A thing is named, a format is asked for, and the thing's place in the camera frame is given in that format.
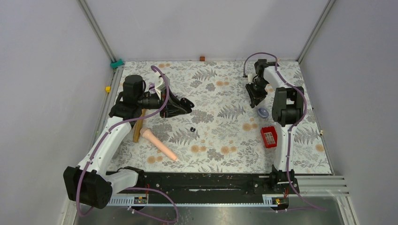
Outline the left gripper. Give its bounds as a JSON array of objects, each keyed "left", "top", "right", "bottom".
[{"left": 138, "top": 87, "right": 188, "bottom": 118}]

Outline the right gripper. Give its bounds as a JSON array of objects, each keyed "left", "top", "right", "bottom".
[{"left": 245, "top": 78, "right": 268, "bottom": 107}]

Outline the black earbud charging case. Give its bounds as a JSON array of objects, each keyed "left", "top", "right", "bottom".
[{"left": 180, "top": 97, "right": 195, "bottom": 109}]

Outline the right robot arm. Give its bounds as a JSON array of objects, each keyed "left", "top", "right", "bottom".
[{"left": 245, "top": 59, "right": 306, "bottom": 193}]

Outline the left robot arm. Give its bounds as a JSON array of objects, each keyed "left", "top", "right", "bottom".
[{"left": 63, "top": 75, "right": 194, "bottom": 209}]

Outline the purple glitter microphone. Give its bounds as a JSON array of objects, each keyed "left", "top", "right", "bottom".
[{"left": 148, "top": 83, "right": 156, "bottom": 94}]

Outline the pink microphone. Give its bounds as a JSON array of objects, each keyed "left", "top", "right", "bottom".
[{"left": 140, "top": 127, "right": 178, "bottom": 161}]

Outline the gold microphone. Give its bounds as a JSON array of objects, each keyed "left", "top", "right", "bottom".
[{"left": 132, "top": 120, "right": 144, "bottom": 143}]

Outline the red toy block box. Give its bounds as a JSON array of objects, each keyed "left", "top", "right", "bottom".
[{"left": 260, "top": 126, "right": 278, "bottom": 149}]

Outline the floral table mat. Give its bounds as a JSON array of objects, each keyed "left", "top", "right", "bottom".
[{"left": 107, "top": 60, "right": 333, "bottom": 174}]

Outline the teal block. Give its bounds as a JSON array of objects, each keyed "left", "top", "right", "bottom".
[{"left": 110, "top": 59, "right": 124, "bottom": 69}]

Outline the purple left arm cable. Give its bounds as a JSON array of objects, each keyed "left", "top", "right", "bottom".
[{"left": 75, "top": 65, "right": 179, "bottom": 224}]

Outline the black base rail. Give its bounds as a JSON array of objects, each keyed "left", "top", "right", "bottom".
[{"left": 115, "top": 172, "right": 300, "bottom": 205}]

